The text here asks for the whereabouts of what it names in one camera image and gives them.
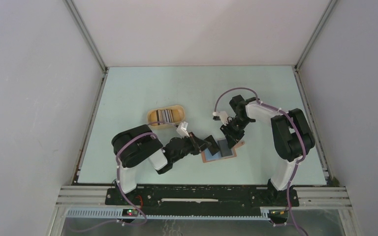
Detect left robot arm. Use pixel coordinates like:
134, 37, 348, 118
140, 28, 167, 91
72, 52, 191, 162
111, 121, 220, 205

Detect dark grey credit card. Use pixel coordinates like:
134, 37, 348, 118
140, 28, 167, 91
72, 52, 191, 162
217, 139, 234, 158

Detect yellow oval card tray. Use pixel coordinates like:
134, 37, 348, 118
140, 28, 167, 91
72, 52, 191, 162
147, 105, 186, 129

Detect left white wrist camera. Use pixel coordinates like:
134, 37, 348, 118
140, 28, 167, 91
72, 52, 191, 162
176, 121, 189, 137

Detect brown leather card holder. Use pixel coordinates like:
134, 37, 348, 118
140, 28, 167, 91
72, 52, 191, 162
201, 139, 245, 163

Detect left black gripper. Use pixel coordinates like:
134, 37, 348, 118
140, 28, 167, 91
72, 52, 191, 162
171, 132, 212, 163

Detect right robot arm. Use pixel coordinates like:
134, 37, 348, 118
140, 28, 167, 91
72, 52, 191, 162
213, 95, 315, 206

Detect black VIP credit card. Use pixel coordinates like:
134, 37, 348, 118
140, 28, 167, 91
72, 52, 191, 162
204, 135, 220, 156

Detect cards in tray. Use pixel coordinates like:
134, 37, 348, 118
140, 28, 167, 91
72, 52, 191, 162
156, 109, 174, 123

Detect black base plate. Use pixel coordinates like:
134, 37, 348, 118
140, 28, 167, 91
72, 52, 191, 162
105, 184, 299, 217

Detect aluminium frame rail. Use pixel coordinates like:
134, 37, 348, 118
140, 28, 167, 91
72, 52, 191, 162
56, 186, 352, 209

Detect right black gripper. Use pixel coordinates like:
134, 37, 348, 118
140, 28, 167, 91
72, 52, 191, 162
220, 117, 252, 149

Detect grey cable duct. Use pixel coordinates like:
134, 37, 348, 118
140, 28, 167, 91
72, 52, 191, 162
66, 207, 277, 220

